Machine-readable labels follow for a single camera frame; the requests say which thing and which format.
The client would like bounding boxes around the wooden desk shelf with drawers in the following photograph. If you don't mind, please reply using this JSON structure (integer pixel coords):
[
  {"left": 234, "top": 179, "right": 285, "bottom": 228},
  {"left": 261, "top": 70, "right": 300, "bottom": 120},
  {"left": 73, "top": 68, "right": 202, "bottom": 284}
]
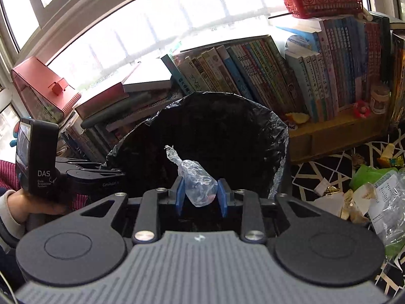
[{"left": 289, "top": 108, "right": 388, "bottom": 163}]

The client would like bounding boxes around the small clear plastic wrapper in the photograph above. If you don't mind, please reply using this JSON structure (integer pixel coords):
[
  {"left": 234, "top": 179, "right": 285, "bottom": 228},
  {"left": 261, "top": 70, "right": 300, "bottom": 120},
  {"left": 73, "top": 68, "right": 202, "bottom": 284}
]
[{"left": 165, "top": 145, "right": 218, "bottom": 207}]

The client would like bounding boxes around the red crochet flower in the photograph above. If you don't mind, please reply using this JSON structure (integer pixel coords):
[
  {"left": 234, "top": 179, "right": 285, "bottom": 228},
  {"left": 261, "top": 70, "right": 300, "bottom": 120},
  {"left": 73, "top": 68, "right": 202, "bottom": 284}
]
[{"left": 353, "top": 100, "right": 371, "bottom": 119}]

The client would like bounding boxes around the gold blue foil wrapper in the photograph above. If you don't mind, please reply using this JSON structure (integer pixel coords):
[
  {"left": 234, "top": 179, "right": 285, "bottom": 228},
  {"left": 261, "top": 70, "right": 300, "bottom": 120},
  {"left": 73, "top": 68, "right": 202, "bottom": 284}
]
[{"left": 377, "top": 143, "right": 404, "bottom": 168}]

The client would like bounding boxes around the orange peel on shelf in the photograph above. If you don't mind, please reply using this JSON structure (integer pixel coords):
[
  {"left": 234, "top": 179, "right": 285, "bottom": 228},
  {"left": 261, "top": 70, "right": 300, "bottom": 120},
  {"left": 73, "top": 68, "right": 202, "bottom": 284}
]
[{"left": 286, "top": 112, "right": 310, "bottom": 125}]

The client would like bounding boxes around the person's left hand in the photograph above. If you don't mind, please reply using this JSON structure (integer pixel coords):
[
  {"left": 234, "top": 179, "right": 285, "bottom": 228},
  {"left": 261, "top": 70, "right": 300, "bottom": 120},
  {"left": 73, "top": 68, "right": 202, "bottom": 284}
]
[{"left": 6, "top": 189, "right": 69, "bottom": 224}]

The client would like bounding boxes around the red white charm toy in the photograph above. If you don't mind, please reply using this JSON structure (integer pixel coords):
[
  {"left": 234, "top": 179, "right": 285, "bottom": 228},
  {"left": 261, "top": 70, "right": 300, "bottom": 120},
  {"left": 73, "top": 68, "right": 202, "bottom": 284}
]
[{"left": 286, "top": 121, "right": 299, "bottom": 131}]

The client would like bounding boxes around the red metal house box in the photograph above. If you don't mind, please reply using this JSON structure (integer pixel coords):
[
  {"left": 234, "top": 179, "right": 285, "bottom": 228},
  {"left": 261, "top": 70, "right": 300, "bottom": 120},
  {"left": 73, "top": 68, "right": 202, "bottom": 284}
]
[{"left": 10, "top": 56, "right": 81, "bottom": 124}]

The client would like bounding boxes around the torn white orange cardboard box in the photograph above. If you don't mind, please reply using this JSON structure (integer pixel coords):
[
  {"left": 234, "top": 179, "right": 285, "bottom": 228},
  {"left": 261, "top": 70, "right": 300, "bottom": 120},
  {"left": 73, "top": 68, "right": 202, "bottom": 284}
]
[{"left": 310, "top": 178, "right": 354, "bottom": 220}]

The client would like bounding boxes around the white mesh trash bin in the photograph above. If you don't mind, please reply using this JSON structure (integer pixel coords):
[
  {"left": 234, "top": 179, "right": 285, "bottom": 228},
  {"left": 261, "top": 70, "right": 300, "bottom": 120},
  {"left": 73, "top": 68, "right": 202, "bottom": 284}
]
[{"left": 268, "top": 161, "right": 292, "bottom": 199}]

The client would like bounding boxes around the black white patterned tablecloth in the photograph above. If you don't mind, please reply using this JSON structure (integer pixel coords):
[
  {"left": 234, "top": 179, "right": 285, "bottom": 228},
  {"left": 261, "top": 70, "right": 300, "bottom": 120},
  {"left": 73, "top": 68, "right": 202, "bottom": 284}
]
[{"left": 291, "top": 130, "right": 404, "bottom": 297}]

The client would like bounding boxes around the black trash bag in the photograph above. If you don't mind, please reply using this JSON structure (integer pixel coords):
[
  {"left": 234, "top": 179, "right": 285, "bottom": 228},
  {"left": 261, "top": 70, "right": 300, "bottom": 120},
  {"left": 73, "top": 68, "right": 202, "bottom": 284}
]
[{"left": 106, "top": 92, "right": 289, "bottom": 198}]

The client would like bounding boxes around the thin picture books row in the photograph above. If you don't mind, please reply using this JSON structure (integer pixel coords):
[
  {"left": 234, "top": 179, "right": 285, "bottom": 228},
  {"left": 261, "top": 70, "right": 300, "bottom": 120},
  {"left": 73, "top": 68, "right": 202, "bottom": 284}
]
[{"left": 390, "top": 30, "right": 404, "bottom": 128}]

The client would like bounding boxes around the row of upright books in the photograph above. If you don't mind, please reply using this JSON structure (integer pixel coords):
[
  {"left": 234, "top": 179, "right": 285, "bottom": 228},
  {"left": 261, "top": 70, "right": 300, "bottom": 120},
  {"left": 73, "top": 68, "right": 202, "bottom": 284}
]
[{"left": 162, "top": 14, "right": 392, "bottom": 122}]

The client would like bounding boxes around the small white plastic jar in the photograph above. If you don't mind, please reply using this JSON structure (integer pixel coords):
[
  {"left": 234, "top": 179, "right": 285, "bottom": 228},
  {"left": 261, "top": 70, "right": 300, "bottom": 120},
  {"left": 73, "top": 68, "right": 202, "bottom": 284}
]
[{"left": 370, "top": 84, "right": 390, "bottom": 115}]

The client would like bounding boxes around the green clear snack bag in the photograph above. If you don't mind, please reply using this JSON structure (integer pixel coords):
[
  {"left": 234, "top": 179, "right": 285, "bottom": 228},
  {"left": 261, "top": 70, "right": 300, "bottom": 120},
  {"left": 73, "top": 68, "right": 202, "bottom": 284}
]
[{"left": 350, "top": 165, "right": 404, "bottom": 259}]

